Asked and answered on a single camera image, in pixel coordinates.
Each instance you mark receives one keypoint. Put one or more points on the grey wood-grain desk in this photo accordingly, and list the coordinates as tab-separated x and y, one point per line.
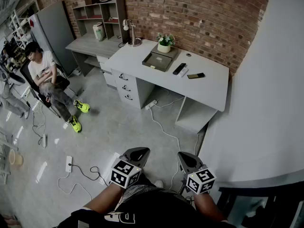
90	45

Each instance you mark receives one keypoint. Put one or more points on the beige round bin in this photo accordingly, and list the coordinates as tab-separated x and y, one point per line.
16	158

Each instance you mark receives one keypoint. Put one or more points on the grey desk organizer tray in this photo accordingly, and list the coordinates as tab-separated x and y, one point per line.
158	60

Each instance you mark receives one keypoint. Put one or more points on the white remote control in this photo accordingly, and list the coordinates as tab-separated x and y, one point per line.
183	72

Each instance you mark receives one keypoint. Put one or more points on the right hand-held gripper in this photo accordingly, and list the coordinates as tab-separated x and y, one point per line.
202	179

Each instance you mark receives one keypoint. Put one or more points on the person's left forearm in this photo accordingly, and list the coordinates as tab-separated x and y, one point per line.
104	198

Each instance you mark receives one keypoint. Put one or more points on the black office chair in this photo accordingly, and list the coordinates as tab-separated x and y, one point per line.
63	81

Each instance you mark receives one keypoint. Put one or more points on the white jug with green label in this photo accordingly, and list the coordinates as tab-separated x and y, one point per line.
99	32

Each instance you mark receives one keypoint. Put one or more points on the silver desk lamp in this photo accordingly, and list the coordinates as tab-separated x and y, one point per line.
135	43

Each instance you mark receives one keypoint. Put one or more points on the person's white shoe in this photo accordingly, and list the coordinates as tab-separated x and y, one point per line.
159	183

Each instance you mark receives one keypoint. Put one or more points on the brown box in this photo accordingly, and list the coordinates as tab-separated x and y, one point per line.
92	0

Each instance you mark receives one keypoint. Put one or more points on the blue flowers in white pot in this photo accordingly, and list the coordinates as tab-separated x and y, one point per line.
164	44

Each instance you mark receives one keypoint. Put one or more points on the person's right forearm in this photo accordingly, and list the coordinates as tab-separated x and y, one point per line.
206	205

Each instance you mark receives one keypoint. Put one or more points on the dark window frame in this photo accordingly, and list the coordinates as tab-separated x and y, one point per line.
237	193

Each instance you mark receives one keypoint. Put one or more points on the white power strip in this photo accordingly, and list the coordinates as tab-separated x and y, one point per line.
69	164
43	141
151	104

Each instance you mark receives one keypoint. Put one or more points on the black flat tray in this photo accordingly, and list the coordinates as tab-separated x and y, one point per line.
105	0

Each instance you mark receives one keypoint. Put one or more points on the grey shelf hutch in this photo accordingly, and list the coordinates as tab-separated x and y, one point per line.
121	15

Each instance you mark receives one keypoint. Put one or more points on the white shelving rack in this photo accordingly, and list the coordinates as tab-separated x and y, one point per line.
17	30

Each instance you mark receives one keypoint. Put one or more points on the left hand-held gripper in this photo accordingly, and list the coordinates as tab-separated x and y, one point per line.
123	172

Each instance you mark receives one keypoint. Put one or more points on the white desk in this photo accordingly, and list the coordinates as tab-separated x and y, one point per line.
209	87

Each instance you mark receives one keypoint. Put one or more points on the person's black patterned shirt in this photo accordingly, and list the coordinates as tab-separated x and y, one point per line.
154	210

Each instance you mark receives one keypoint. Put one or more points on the grey tall cabinet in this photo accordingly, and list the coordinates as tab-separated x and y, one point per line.
54	32

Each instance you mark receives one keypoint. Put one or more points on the white three-drawer cabinet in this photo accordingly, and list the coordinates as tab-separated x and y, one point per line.
145	89

